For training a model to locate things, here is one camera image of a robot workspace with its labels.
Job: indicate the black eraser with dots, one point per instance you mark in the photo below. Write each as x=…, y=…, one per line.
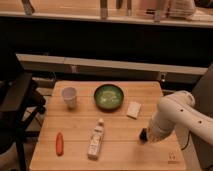
x=143, y=135

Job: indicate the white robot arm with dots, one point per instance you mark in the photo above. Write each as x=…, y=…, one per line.
x=178, y=108

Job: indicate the green bowl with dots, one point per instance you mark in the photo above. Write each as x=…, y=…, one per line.
x=108, y=97

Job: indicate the white sponge block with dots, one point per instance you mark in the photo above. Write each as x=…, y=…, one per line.
x=133, y=109

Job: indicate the white paper cup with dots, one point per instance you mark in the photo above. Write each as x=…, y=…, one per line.
x=69, y=95

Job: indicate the white plastic bottle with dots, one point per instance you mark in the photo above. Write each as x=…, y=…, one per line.
x=96, y=140

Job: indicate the orange carrot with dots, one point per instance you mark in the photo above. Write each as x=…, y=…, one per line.
x=59, y=144

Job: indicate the black office chair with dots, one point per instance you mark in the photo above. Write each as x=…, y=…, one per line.
x=19, y=104

